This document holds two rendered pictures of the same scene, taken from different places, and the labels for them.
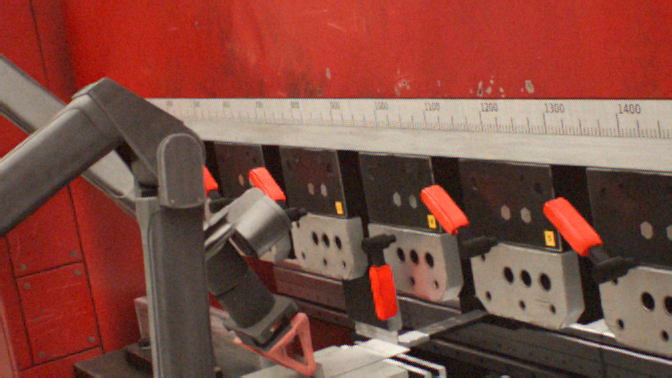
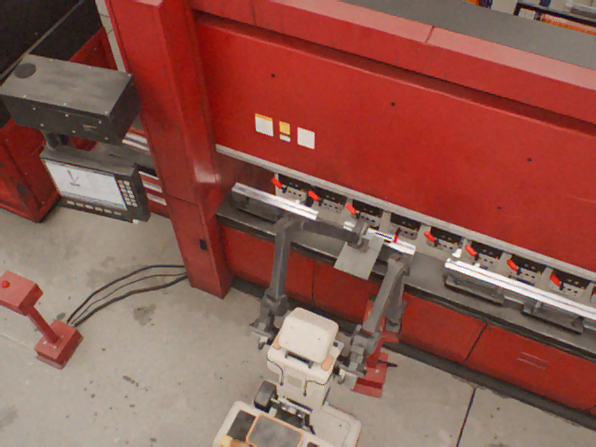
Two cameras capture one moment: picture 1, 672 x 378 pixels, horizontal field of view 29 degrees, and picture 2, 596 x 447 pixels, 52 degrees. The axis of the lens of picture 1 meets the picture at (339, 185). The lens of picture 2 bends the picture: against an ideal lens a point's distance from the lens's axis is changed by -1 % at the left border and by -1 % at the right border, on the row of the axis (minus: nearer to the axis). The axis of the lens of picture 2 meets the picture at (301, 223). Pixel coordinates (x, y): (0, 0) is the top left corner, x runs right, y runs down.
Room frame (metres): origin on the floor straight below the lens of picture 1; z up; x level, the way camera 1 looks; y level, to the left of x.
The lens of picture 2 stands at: (0.40, 1.36, 3.69)
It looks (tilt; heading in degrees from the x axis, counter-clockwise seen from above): 55 degrees down; 323
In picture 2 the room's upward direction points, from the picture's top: straight up
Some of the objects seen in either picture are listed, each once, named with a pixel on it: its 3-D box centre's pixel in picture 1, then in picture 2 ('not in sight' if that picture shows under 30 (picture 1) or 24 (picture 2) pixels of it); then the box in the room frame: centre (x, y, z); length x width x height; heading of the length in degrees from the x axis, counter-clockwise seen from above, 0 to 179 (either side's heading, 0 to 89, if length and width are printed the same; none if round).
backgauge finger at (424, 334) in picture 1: (472, 311); not in sight; (1.71, -0.15, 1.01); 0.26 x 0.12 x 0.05; 119
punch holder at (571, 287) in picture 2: not in sight; (569, 277); (0.77, -0.49, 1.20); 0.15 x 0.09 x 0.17; 29
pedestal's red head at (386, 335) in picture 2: not in sight; (383, 318); (1.28, 0.16, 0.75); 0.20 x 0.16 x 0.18; 38
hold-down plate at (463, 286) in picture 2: not in sight; (474, 290); (1.07, -0.26, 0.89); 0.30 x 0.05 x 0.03; 29
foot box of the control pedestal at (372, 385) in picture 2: not in sight; (370, 372); (1.26, 0.19, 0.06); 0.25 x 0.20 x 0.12; 128
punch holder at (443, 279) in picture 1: (431, 216); (406, 220); (1.47, -0.10, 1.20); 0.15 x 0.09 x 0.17; 29
